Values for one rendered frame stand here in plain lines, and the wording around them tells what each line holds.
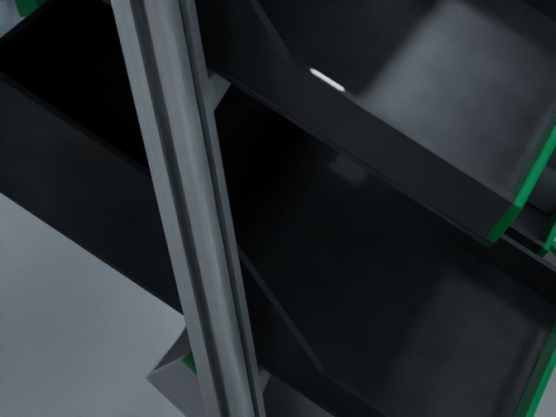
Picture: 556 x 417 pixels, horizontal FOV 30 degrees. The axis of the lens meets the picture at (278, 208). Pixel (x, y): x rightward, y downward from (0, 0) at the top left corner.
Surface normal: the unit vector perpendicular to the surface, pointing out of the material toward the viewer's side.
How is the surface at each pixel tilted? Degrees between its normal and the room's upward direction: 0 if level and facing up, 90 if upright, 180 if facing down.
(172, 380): 90
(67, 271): 0
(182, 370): 90
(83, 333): 0
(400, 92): 25
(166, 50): 90
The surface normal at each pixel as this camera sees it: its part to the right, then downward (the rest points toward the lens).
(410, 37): 0.28, -0.57
